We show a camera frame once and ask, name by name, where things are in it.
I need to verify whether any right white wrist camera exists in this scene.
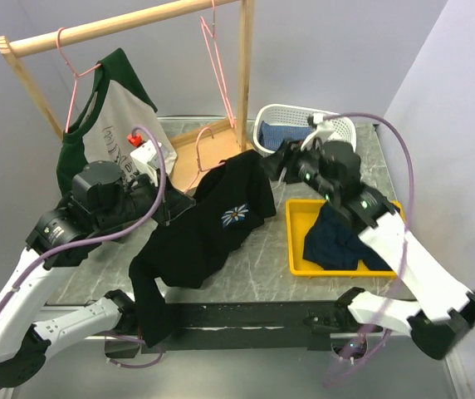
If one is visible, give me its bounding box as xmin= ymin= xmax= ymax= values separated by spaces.
xmin=300 ymin=112 xmax=341 ymax=150

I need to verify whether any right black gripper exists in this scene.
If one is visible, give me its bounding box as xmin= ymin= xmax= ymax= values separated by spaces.
xmin=256 ymin=137 xmax=338 ymax=204

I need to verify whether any blue patterned cloth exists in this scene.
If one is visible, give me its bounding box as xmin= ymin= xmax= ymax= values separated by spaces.
xmin=257 ymin=121 xmax=311 ymax=151

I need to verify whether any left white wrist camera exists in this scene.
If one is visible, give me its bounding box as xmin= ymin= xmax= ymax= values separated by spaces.
xmin=127 ymin=133 xmax=160 ymax=186

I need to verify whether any pink wire hanger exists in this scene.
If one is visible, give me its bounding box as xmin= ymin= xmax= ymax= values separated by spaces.
xmin=200 ymin=0 xmax=236 ymax=128
xmin=185 ymin=127 xmax=225 ymax=192

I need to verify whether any purple cable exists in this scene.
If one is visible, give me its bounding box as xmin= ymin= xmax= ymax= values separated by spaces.
xmin=0 ymin=125 xmax=168 ymax=396
xmin=322 ymin=111 xmax=414 ymax=390

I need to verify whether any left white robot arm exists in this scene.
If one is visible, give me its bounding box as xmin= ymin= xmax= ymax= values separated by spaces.
xmin=0 ymin=161 xmax=195 ymax=389

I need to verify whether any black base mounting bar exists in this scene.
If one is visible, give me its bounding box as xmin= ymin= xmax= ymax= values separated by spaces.
xmin=87 ymin=301 xmax=388 ymax=358

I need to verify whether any white plastic basket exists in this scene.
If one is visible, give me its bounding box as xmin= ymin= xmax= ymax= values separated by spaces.
xmin=252 ymin=104 xmax=357 ymax=155

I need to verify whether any black t shirt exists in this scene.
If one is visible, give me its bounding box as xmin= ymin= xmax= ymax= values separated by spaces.
xmin=129 ymin=150 xmax=277 ymax=347

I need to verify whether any pink hanger with green shirt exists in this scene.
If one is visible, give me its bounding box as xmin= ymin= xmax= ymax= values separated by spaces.
xmin=55 ymin=27 xmax=101 ymax=134

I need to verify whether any yellow plastic tray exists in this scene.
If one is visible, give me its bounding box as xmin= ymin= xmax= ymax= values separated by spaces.
xmin=285 ymin=199 xmax=396 ymax=278

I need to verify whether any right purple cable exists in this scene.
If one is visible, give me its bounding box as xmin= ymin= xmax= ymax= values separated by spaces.
xmin=322 ymin=111 xmax=414 ymax=390

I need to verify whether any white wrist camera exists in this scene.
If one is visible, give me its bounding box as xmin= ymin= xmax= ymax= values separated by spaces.
xmin=127 ymin=133 xmax=160 ymax=186
xmin=300 ymin=112 xmax=341 ymax=150

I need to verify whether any wooden clothes rack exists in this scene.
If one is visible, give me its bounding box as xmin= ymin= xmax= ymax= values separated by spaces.
xmin=0 ymin=0 xmax=255 ymax=189

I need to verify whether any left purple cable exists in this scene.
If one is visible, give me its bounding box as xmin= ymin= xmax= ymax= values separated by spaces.
xmin=0 ymin=125 xmax=168 ymax=396

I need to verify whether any navy blue t shirt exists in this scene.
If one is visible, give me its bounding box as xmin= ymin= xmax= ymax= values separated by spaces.
xmin=302 ymin=204 xmax=391 ymax=272

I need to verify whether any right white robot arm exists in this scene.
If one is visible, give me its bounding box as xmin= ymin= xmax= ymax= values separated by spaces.
xmin=261 ymin=139 xmax=475 ymax=360

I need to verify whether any green and cream raglan shirt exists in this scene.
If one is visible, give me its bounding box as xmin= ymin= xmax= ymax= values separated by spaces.
xmin=56 ymin=48 xmax=177 ymax=195

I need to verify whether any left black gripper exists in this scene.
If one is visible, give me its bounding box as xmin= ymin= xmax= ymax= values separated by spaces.
xmin=95 ymin=165 xmax=196 ymax=230

